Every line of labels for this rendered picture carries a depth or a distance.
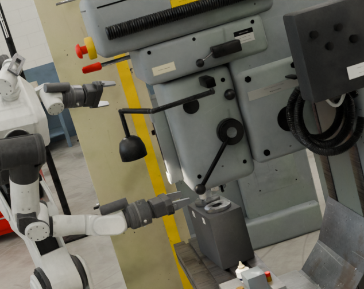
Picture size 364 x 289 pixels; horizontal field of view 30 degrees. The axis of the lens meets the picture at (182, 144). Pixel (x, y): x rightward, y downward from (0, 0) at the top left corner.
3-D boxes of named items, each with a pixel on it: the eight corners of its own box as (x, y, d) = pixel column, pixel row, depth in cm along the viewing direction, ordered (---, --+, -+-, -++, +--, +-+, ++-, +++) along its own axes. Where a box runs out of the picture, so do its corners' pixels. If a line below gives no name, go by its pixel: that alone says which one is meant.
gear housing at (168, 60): (148, 88, 175) (138, 49, 172) (135, 79, 198) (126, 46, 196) (271, 50, 179) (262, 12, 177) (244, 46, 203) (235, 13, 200)
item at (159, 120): (170, 184, 191) (149, 113, 186) (168, 181, 195) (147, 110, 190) (184, 180, 191) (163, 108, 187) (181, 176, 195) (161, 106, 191)
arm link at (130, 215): (143, 229, 229) (111, 241, 227) (137, 223, 239) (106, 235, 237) (132, 196, 228) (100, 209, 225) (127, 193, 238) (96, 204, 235)
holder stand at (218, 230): (223, 270, 227) (207, 215, 222) (200, 252, 248) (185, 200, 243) (255, 257, 230) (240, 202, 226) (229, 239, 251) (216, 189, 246)
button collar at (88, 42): (91, 61, 180) (84, 38, 178) (89, 59, 185) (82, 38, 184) (98, 58, 180) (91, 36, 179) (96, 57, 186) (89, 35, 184)
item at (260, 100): (259, 166, 184) (235, 73, 178) (234, 149, 208) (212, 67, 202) (324, 144, 187) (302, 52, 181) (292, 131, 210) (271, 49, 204)
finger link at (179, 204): (190, 204, 233) (174, 210, 231) (188, 195, 232) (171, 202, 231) (192, 205, 231) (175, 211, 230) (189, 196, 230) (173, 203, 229)
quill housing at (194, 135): (193, 197, 184) (160, 83, 177) (178, 180, 204) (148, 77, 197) (259, 175, 187) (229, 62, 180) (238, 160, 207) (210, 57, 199)
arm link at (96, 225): (126, 234, 227) (85, 237, 223) (122, 230, 235) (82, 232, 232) (126, 215, 226) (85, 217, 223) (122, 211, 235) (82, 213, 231)
